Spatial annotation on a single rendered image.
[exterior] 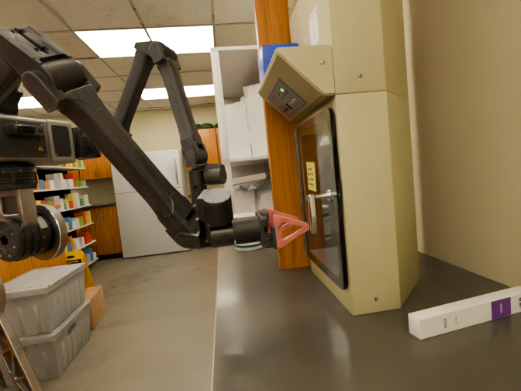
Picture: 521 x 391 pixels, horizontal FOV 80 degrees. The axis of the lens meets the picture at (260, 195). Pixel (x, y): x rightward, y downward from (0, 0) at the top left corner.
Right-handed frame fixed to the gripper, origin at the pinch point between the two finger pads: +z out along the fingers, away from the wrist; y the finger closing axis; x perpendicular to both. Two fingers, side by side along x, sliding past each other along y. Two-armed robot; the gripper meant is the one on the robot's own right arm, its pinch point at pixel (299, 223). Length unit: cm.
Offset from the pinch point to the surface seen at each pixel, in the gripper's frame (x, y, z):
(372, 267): 10.7, -4.8, 13.9
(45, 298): 55, 148, -142
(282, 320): 20.6, -2.0, -6.4
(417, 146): -15, 34, 52
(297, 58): -33.9, -4.8, 1.9
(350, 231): 2.3, -4.8, 9.6
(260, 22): -59, 32, 2
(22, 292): 48, 146, -155
